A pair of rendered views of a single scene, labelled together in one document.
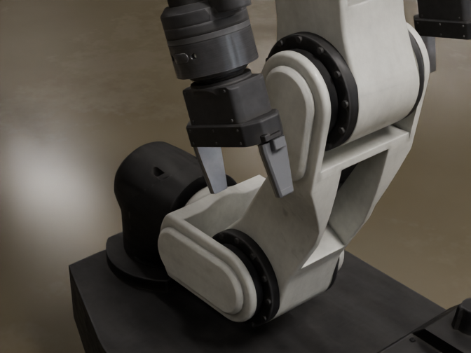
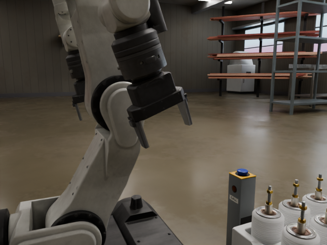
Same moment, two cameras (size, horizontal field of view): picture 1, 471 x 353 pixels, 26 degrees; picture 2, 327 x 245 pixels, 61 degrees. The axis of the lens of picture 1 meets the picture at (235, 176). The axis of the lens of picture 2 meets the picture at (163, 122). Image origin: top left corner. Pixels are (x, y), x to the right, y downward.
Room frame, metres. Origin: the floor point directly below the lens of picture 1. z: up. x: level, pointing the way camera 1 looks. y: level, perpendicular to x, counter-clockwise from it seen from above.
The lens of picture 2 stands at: (0.78, 0.53, 0.68)
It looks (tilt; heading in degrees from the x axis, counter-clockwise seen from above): 10 degrees down; 287
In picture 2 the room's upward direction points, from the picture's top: straight up
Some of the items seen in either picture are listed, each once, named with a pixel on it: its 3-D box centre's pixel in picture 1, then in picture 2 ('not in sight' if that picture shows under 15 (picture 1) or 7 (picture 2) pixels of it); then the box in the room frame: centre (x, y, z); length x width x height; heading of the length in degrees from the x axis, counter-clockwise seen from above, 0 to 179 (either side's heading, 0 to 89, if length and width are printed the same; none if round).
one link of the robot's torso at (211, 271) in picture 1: (251, 248); (55, 230); (1.25, -0.02, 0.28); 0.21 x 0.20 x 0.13; 40
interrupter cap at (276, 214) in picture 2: not in sight; (268, 212); (0.71, -0.35, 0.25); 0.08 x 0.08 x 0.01
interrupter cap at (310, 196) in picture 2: not in sight; (317, 198); (0.54, -0.51, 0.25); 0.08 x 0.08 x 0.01
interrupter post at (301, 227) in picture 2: not in sight; (301, 227); (0.63, -0.26, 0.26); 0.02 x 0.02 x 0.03
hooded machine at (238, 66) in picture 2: not in sight; (241, 72); (1.12, -9.95, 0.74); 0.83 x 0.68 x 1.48; 130
